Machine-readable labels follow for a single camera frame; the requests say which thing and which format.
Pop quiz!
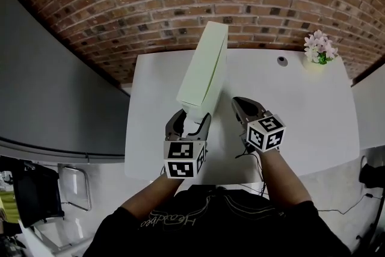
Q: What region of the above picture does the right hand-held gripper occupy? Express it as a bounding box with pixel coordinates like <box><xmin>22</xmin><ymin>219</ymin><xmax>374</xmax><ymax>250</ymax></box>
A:
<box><xmin>231</xmin><ymin>96</ymin><xmax>287</xmax><ymax>153</ymax></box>

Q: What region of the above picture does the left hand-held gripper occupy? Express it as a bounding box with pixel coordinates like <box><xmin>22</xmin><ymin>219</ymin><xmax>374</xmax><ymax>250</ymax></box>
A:
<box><xmin>163</xmin><ymin>108</ymin><xmax>212</xmax><ymax>180</ymax></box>

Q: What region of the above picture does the pale green box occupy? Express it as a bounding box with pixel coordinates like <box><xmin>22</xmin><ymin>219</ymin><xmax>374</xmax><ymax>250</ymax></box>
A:
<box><xmin>176</xmin><ymin>20</ymin><xmax>229</xmax><ymax>124</ymax></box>

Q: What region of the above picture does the person's left forearm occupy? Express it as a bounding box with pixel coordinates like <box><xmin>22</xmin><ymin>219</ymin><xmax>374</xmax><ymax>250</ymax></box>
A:
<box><xmin>120</xmin><ymin>173</ymin><xmax>184</xmax><ymax>220</ymax></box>

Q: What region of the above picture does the person's right forearm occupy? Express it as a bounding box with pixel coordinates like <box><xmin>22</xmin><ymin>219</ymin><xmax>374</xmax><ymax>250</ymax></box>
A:
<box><xmin>257</xmin><ymin>149</ymin><xmax>312</xmax><ymax>210</ymax></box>

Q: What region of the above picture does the white desk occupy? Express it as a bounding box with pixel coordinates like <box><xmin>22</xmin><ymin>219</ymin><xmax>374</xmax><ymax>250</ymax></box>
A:
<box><xmin>124</xmin><ymin>49</ymin><xmax>361</xmax><ymax>184</ymax></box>

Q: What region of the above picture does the potted white flower plant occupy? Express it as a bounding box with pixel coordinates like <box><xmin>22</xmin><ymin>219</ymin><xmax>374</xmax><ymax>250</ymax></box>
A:
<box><xmin>303</xmin><ymin>29</ymin><xmax>339</xmax><ymax>66</ymax></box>

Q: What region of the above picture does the person's black printed shirt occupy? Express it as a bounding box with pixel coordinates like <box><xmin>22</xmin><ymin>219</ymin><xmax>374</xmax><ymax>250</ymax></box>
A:
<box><xmin>82</xmin><ymin>185</ymin><xmax>351</xmax><ymax>257</ymax></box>

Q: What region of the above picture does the grey refrigerator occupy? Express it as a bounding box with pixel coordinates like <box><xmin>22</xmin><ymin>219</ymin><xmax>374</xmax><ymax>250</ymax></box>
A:
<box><xmin>0</xmin><ymin>0</ymin><xmax>131</xmax><ymax>164</ymax></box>

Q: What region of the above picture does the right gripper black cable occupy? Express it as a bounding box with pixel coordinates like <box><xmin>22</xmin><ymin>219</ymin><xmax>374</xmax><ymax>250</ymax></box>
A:
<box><xmin>235</xmin><ymin>149</ymin><xmax>268</xmax><ymax>198</ymax></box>

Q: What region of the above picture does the black floor cable with plug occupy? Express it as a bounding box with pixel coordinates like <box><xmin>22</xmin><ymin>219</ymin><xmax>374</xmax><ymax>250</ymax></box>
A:
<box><xmin>317</xmin><ymin>193</ymin><xmax>375</xmax><ymax>215</ymax></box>

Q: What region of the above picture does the black chair with chrome frame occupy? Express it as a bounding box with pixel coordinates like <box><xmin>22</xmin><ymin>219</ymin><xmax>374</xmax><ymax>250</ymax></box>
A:
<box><xmin>13</xmin><ymin>159</ymin><xmax>93</xmax><ymax>228</ymax></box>

